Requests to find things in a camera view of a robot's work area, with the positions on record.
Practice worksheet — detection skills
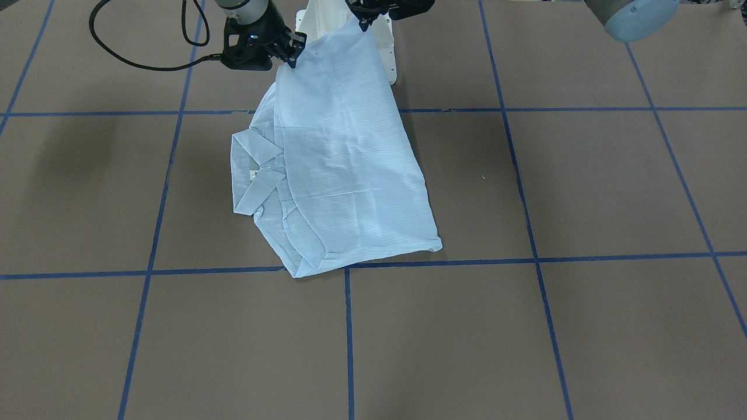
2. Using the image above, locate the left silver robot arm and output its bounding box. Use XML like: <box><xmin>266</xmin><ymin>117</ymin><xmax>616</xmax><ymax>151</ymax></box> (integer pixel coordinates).
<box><xmin>345</xmin><ymin>1</ymin><xmax>680</xmax><ymax>43</ymax></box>

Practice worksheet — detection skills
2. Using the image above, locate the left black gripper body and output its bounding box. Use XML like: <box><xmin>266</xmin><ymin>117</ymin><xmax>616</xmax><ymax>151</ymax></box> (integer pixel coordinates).
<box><xmin>386</xmin><ymin>0</ymin><xmax>435</xmax><ymax>21</ymax></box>

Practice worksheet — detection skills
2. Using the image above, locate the white pedestal column with base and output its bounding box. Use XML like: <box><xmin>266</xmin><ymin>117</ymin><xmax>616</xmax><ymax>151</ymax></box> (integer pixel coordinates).
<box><xmin>295</xmin><ymin>1</ymin><xmax>398</xmax><ymax>86</ymax></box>

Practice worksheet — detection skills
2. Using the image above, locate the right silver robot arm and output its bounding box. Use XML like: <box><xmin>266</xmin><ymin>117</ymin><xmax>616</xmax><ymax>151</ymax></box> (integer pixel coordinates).
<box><xmin>216</xmin><ymin>1</ymin><xmax>306</xmax><ymax>71</ymax></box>

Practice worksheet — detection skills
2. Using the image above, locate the light blue button-up shirt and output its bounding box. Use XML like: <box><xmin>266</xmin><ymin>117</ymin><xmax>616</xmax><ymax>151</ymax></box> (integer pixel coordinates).
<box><xmin>230</xmin><ymin>17</ymin><xmax>442</xmax><ymax>278</ymax></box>

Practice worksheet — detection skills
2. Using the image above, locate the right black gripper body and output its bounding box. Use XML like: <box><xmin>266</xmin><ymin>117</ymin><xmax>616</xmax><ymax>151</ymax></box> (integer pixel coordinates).
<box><xmin>222</xmin><ymin>12</ymin><xmax>292</xmax><ymax>71</ymax></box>

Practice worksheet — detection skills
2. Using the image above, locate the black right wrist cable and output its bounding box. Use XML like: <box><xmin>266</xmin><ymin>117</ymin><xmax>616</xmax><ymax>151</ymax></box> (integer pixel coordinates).
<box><xmin>89</xmin><ymin>0</ymin><xmax>225</xmax><ymax>72</ymax></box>

